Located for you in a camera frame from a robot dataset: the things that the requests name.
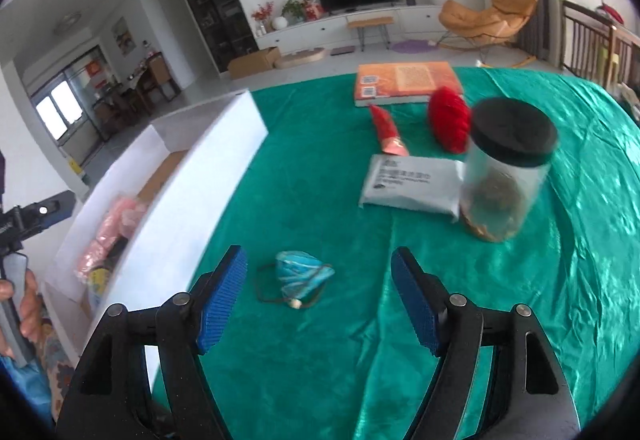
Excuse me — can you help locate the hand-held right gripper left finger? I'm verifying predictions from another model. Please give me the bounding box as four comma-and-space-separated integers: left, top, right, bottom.
56, 245, 249, 440

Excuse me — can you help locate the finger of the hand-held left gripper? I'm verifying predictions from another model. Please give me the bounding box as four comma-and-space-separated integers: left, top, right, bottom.
17, 190, 77, 235

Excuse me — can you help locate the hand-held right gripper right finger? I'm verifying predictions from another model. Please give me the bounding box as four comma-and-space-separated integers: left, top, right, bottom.
390, 247, 583, 440

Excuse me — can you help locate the pink mesh bath pouf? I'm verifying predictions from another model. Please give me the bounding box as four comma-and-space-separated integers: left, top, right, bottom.
75, 197, 151, 281

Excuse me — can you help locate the teal yarn bundle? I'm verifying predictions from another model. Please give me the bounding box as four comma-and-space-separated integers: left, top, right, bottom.
257, 250, 336, 311

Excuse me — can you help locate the white cardboard box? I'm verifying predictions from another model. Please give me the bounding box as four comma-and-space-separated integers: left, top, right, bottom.
42, 90, 269, 391

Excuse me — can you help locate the red yarn skein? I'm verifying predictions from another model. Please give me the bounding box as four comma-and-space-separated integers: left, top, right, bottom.
427, 86, 472, 154

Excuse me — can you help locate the person's left forearm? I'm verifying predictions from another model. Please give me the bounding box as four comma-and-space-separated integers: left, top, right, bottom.
0, 352, 53, 426

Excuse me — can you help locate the person's left hand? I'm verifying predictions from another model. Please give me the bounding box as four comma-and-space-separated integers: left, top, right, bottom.
0, 269, 45, 358

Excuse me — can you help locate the floral patterned clothing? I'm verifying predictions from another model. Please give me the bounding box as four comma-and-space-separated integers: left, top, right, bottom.
40, 315, 81, 386

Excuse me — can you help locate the grey wipes packet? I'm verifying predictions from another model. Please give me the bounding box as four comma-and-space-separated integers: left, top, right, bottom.
359, 154, 467, 223

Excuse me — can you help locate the green satin tablecloth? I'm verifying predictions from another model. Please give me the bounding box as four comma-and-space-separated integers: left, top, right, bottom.
150, 64, 640, 440

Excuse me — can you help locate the small red packet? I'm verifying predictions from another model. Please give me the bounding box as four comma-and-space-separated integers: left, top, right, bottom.
369, 104, 410, 157

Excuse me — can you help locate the round ceiling lamp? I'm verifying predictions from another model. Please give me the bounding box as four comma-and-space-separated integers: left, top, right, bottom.
54, 11, 82, 36

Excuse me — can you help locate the clear jar with black lid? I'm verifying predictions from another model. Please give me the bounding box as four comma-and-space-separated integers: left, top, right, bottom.
459, 97, 559, 245

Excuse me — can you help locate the orange book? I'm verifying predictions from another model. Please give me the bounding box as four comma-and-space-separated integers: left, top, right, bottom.
354, 61, 463, 108

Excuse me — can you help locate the brown cardboard box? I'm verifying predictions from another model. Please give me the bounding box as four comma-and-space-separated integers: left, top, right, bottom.
227, 46, 282, 79

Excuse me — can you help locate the purple floor rug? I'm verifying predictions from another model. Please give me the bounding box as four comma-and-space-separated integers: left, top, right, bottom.
390, 38, 437, 54

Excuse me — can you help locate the beige oval floor pad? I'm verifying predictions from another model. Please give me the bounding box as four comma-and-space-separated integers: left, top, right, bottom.
276, 47, 328, 69

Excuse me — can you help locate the wooden stool with metal legs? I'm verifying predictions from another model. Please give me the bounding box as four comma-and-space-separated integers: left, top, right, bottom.
346, 16, 396, 51

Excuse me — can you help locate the orange rocking chair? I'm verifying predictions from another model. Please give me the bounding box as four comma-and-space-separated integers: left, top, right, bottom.
438, 0, 540, 68

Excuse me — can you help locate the vase of red flowers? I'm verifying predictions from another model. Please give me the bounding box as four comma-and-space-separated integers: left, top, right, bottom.
251, 2, 275, 36

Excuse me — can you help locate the white television cabinet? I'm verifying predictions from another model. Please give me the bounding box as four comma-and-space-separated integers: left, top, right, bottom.
255, 4, 448, 51

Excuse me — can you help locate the green plant with red ornaments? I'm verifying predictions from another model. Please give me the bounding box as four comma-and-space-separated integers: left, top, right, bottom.
281, 0, 326, 23

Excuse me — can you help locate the yellow green plastic stool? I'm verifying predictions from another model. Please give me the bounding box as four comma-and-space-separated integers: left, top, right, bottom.
606, 50, 624, 86

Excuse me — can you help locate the framed wall painting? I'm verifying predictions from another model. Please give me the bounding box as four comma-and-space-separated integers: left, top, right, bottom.
112, 16, 137, 55

